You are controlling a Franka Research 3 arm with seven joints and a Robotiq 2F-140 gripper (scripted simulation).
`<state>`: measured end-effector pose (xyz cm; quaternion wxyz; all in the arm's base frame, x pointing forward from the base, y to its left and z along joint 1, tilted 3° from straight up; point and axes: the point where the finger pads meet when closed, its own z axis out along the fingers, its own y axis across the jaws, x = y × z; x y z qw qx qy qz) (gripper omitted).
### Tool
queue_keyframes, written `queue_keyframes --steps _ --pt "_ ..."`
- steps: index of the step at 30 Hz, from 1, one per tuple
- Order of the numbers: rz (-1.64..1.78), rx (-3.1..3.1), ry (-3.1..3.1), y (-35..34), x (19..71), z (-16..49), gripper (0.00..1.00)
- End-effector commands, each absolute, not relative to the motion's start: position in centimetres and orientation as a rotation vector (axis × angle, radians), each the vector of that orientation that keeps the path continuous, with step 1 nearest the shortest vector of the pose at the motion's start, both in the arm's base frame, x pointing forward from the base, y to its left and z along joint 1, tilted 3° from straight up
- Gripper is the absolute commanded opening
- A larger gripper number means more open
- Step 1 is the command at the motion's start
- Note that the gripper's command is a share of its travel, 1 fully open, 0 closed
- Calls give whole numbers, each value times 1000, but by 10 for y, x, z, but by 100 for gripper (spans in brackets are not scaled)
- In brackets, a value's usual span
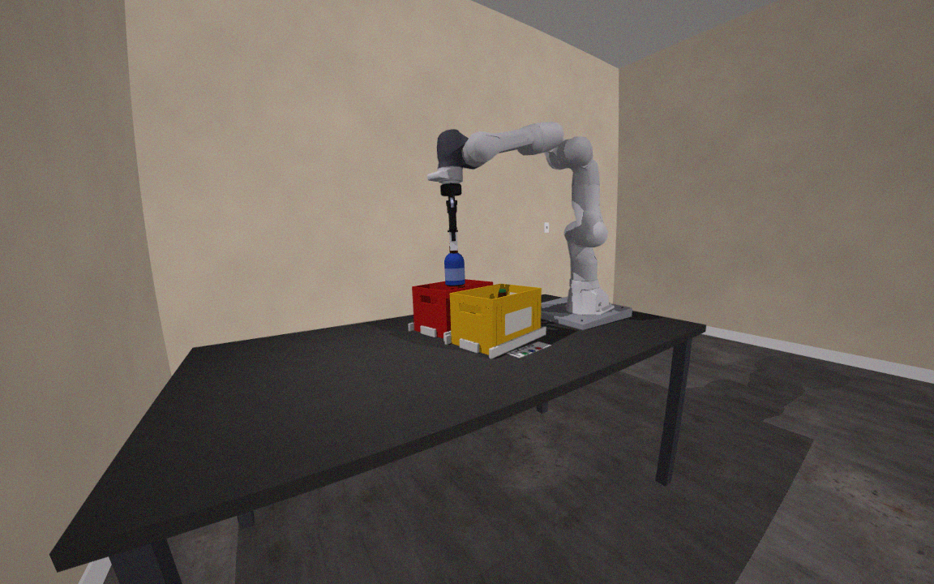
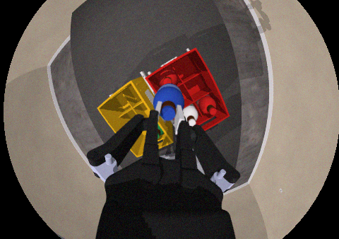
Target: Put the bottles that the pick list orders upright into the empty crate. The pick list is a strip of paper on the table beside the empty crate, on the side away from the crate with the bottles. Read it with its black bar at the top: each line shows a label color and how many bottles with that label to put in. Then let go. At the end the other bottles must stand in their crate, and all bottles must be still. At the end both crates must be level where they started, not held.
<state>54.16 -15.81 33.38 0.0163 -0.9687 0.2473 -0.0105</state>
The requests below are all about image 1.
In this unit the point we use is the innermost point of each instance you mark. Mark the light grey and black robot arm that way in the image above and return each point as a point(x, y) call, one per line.
point(585, 297)

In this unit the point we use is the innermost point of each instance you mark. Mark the red crate with dividers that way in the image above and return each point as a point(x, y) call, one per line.
point(431, 304)

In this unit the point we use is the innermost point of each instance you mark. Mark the white paper strip with colored marks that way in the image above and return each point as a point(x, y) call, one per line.
point(528, 349)

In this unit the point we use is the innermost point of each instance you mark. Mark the blue bottle with light blue label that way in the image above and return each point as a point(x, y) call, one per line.
point(454, 268)

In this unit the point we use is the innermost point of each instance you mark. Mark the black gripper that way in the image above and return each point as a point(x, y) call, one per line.
point(451, 190)

